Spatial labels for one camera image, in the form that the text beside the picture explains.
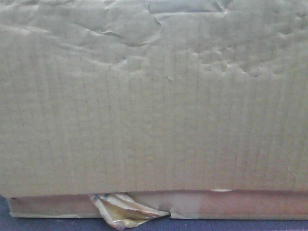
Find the plain torn cardboard box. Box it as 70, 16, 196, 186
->
0, 0, 308, 230

